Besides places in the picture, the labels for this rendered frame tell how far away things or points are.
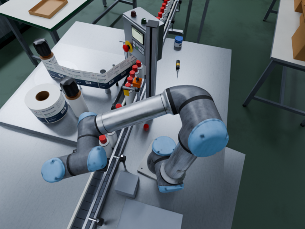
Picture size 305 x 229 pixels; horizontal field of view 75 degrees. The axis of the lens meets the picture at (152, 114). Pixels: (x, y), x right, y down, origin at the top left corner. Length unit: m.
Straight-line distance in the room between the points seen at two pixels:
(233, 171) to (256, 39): 2.85
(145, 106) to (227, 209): 0.75
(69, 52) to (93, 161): 1.27
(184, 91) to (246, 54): 2.83
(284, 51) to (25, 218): 2.31
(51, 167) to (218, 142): 0.51
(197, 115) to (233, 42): 3.04
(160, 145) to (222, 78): 0.89
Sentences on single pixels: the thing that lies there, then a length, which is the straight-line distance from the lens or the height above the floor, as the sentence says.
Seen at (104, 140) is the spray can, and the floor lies 1.08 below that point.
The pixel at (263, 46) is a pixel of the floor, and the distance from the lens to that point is 3.73.
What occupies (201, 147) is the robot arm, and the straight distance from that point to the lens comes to 0.58.
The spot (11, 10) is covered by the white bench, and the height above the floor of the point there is 0.80.
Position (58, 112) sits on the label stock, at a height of 0.94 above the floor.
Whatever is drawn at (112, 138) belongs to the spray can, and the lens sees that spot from 1.07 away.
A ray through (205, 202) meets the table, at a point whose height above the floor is 0.83.
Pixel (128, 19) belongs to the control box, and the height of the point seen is 1.47.
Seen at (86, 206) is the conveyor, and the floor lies 0.88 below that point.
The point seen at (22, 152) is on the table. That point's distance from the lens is 1.42.
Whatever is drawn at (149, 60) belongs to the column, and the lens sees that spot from 0.93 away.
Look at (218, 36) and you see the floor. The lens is 3.62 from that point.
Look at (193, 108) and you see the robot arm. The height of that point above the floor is 1.48.
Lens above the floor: 1.94
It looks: 56 degrees down
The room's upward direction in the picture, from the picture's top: 2 degrees clockwise
